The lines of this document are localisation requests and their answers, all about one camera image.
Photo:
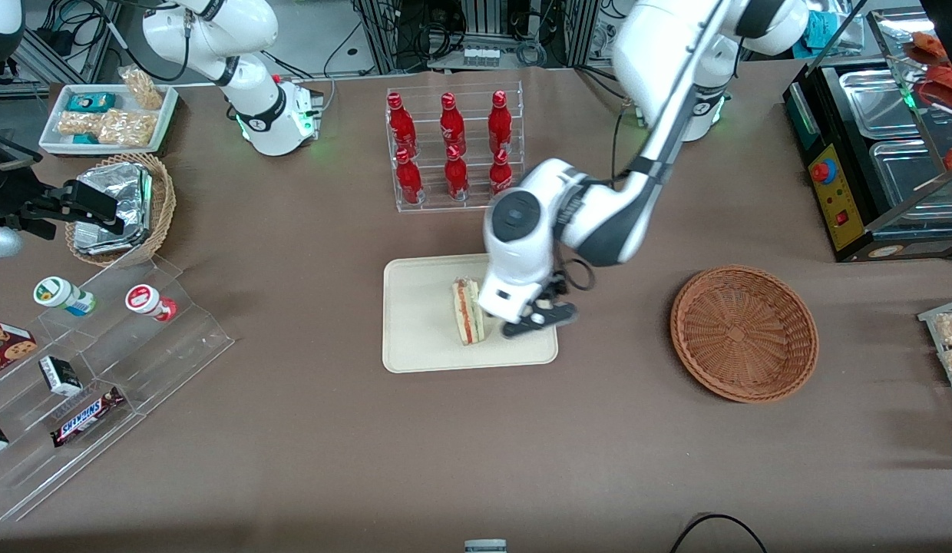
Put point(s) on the grey device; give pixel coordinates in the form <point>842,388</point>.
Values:
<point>485,546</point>

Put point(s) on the white rectangular snack tray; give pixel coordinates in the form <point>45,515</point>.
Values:
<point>54,138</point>

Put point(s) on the clear bag of nuts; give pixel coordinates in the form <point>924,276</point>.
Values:
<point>142,86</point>
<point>77,123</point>
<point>127,127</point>

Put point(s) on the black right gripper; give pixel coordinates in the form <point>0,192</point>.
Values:
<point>24,208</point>

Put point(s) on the snickers chocolate bar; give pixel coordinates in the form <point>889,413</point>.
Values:
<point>84,415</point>

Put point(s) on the steel warmer pan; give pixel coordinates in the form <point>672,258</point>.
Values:
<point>906,173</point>
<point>875,100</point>

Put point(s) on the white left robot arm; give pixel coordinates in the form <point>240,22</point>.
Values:
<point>660,46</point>

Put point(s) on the cream plastic tray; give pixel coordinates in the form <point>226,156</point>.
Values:
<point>422,322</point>

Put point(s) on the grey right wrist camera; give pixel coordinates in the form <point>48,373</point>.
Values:
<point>0,242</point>

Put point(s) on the red cola bottle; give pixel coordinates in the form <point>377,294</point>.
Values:
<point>408,178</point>
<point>401,119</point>
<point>500,115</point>
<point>500,173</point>
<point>456,175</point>
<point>451,119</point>

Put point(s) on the red lid yogurt cup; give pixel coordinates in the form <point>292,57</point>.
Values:
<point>147,301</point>

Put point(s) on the red cookie box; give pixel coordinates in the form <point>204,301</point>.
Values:
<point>8,346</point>

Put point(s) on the teal snack box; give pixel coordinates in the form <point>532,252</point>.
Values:
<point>90,101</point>

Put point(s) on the small black white box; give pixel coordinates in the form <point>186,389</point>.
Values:
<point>59,375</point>

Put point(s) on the light wicker basket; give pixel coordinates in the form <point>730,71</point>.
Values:
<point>163,207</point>

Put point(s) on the foil wrapped packs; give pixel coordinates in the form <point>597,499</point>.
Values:
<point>115,203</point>

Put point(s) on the round brown wicker basket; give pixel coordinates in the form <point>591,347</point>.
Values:
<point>745,334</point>

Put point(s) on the small teal packet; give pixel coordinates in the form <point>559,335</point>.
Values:
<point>84,139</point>

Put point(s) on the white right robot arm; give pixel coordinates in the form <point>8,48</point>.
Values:
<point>253,107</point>

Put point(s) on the clear acrylic snack tray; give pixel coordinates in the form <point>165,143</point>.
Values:
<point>930,316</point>

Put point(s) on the clear acrylic bottle rack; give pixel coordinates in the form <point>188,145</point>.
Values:
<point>476,92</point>

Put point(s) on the black food warmer display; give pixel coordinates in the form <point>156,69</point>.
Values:
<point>837,192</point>

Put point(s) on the teal cloth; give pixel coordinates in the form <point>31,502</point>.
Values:
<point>821,27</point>

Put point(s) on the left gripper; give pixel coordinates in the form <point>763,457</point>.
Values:
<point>558,286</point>

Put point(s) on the clear acrylic stepped stand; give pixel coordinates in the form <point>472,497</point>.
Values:
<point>176,346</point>

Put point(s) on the triangle sandwich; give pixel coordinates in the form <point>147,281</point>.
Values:
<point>467,311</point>

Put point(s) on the white power strip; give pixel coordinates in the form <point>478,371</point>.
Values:
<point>480,55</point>

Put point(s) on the green lid yogurt cup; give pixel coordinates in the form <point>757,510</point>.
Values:
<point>61,296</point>

